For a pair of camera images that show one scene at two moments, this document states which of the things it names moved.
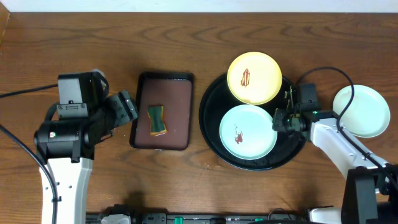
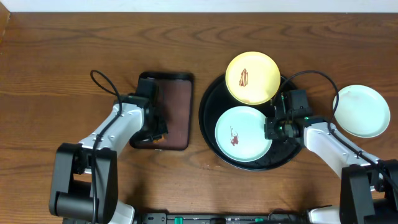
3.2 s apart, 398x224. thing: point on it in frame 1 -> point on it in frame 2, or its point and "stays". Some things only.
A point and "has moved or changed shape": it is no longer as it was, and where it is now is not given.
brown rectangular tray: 175,91 stays
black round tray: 219,101 stays
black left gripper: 125,106 -> 158,125
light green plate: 247,132 has moved or changed shape
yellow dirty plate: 254,78 stays
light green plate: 368,114 stays
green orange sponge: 158,126 has moved or changed shape
